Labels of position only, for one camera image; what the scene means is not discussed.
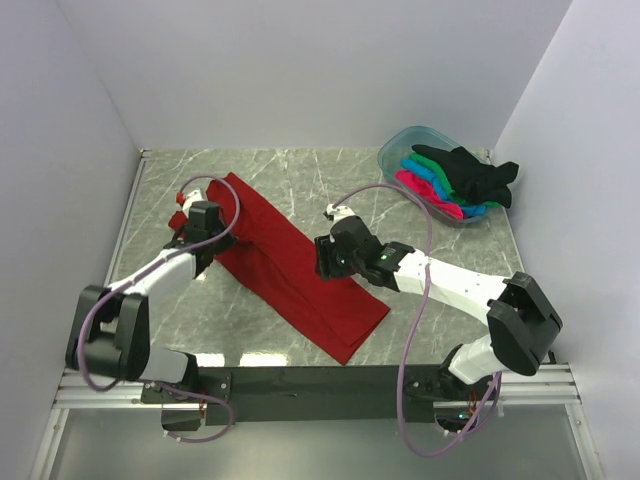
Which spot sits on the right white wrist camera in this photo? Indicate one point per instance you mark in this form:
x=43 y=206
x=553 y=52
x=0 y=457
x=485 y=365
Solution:
x=337 y=213

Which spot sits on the blue t shirt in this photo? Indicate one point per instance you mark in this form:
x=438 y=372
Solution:
x=473 y=211

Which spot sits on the clear plastic bin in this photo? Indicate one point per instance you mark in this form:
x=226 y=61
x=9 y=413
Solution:
x=399 y=147

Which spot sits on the pink t shirt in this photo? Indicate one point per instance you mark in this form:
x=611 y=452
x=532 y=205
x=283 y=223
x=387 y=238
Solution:
x=427 y=192

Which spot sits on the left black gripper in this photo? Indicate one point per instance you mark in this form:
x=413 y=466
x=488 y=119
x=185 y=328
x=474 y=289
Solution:
x=225 y=244

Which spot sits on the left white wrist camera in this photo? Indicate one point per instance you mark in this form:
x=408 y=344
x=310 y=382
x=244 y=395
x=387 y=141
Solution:
x=187 y=200

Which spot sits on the red t shirt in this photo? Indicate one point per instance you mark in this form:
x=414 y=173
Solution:
x=276 y=261

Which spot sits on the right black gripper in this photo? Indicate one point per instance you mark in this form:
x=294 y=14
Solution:
x=325 y=248

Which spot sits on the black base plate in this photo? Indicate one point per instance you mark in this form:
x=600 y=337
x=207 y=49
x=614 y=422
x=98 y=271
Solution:
x=281 y=393

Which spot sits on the green t shirt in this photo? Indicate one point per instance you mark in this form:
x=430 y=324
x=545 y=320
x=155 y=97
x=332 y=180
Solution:
x=430 y=167

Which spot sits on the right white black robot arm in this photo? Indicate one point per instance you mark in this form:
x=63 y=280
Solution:
x=522 y=324

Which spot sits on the black t shirt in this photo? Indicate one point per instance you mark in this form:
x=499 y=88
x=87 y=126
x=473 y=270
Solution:
x=475 y=181

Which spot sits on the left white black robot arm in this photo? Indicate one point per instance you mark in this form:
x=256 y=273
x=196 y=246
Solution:
x=110 y=334

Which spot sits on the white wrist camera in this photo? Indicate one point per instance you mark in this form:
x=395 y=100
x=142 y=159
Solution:
x=187 y=200
x=337 y=213

